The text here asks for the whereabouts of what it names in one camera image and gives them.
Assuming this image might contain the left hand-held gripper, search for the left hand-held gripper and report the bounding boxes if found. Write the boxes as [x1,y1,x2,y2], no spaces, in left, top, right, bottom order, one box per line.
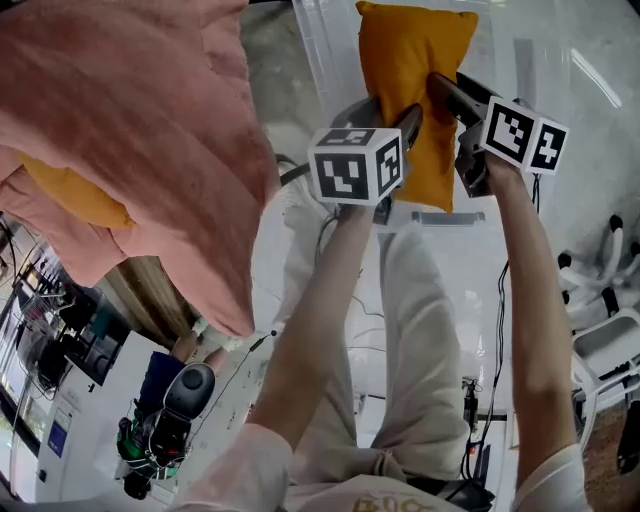
[307,96,426,225]

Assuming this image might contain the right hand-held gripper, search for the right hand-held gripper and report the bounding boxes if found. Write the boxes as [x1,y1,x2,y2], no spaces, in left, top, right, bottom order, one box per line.
[427,71,570,199]

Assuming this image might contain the orange rectangular pillow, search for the orange rectangular pillow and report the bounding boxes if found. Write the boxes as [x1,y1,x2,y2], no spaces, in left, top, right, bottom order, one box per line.
[19,153,137,231]
[355,0,480,214]

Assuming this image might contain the clear plastic storage box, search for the clear plastic storage box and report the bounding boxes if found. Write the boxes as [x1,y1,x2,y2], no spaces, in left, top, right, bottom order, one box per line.
[292,0,551,229]

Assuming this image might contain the person's right forearm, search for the person's right forearm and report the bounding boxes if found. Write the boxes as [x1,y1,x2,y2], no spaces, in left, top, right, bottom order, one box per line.
[487,162,581,484]

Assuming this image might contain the person's left forearm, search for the person's left forearm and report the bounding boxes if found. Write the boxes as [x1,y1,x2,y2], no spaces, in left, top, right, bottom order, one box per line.
[247,202,376,451]

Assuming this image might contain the person's white trousers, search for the person's white trousers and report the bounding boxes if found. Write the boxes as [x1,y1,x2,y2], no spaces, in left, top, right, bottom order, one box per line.
[277,149,471,484]

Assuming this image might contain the pink padded lounge chair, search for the pink padded lounge chair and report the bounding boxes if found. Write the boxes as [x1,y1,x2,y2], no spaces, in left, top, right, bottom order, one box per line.
[0,0,281,339]

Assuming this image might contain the white office chair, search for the white office chair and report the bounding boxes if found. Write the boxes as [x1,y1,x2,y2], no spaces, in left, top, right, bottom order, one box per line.
[557,213,640,441]

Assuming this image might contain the black shelf with bins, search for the black shelf with bins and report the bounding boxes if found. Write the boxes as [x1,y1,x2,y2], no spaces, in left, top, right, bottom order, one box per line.
[9,259,126,396]

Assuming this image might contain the black waist device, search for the black waist device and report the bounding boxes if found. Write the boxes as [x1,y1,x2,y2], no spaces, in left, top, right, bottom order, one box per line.
[407,477,496,512]

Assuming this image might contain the person's white shirt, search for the person's white shirt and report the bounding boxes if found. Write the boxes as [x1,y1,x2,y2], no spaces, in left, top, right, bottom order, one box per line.
[169,422,596,512]

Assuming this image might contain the blue wall sign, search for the blue wall sign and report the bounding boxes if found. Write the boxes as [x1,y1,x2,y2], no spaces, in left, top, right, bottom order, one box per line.
[47,407,74,459]

